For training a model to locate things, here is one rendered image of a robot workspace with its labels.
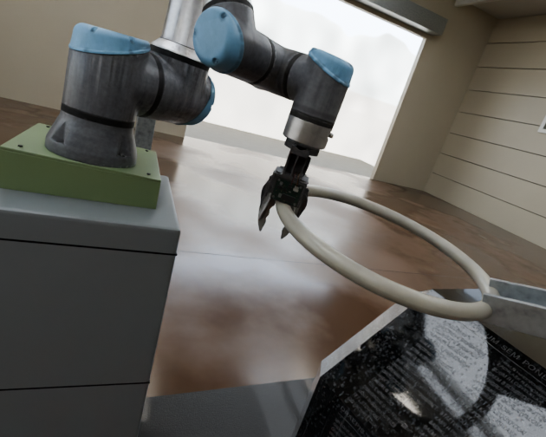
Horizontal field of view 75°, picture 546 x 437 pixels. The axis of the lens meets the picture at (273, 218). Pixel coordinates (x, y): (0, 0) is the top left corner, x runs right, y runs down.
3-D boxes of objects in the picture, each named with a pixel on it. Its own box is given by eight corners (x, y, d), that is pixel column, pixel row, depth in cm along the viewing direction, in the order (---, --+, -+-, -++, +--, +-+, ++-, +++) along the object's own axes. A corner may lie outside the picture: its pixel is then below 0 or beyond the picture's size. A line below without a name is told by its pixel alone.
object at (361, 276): (503, 282, 85) (511, 271, 84) (476, 373, 46) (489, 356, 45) (337, 189, 109) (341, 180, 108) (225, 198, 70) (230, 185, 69)
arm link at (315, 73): (323, 54, 71) (367, 67, 66) (302, 115, 76) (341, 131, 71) (298, 40, 64) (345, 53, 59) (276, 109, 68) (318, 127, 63)
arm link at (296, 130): (291, 112, 74) (335, 127, 73) (283, 135, 75) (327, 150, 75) (286, 114, 65) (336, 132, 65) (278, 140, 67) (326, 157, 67)
